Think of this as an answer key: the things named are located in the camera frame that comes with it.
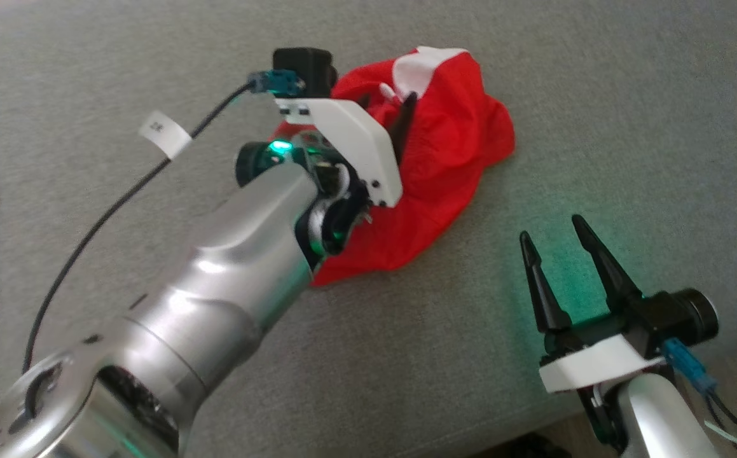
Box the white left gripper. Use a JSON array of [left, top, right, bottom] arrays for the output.
[[276, 91, 418, 255]]

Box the blue-plug right camera cable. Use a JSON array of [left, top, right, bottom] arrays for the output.
[[664, 337, 737, 458]]

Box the large grey sofa ottoman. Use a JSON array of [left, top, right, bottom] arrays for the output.
[[0, 0, 737, 458]]

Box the black left camera cable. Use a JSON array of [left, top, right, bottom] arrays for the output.
[[23, 70, 305, 373]]

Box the white cable label tag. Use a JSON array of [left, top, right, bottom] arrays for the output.
[[139, 111, 192, 160]]

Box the red jersey with white trim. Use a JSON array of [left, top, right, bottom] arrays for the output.
[[270, 46, 515, 287]]

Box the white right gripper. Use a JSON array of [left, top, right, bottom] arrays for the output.
[[520, 214, 668, 446]]

